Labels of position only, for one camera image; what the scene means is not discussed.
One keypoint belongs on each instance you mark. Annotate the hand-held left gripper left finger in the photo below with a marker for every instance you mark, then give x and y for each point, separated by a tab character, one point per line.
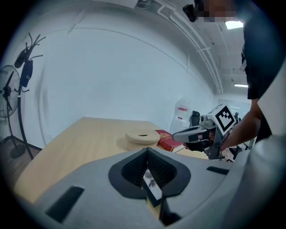
89	201

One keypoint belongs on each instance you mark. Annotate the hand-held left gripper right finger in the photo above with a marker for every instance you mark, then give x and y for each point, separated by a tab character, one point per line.
196	179

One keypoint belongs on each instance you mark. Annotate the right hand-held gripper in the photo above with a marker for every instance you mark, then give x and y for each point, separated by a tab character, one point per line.
224	119

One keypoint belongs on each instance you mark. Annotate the black picture frame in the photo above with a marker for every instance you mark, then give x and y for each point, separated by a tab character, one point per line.
153	187

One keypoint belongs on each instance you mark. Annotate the person's right forearm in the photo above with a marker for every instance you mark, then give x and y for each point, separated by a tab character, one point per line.
243	130

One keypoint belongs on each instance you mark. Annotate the person's right hand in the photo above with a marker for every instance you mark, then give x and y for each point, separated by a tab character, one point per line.
201	145

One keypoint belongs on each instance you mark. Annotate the white water dispenser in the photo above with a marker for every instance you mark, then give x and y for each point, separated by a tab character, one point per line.
178	125

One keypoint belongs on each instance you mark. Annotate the red hardcover book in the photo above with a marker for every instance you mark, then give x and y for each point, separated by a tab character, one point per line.
166	138

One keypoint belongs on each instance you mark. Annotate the black office chair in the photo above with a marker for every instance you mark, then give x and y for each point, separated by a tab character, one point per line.
195	118

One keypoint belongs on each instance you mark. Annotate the clear dispenser water jug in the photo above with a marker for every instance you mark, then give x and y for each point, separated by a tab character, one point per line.
183	108

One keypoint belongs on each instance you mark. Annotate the round beige coaster stack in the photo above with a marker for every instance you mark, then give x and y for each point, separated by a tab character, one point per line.
143	139

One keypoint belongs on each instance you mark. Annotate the rectangular ceiling light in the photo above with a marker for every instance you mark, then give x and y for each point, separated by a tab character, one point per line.
241	85
233	24

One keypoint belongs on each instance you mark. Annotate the person's black shirt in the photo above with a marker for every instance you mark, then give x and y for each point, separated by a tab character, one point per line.
259	56

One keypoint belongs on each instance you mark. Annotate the black coat rack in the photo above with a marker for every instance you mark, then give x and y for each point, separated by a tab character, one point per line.
21	107

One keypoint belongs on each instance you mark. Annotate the person's head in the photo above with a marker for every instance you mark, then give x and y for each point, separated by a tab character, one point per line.
217	10

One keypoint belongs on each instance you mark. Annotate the dark blue hanging bag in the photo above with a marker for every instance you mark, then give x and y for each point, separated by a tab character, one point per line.
26	72

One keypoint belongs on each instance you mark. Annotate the black hanging cap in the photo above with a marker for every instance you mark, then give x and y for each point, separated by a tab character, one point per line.
20	59

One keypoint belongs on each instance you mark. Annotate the black head-worn camera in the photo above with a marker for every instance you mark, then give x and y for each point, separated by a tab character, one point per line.
190	13

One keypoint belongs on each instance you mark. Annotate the black pedestal fan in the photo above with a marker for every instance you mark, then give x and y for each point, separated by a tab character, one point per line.
7	91

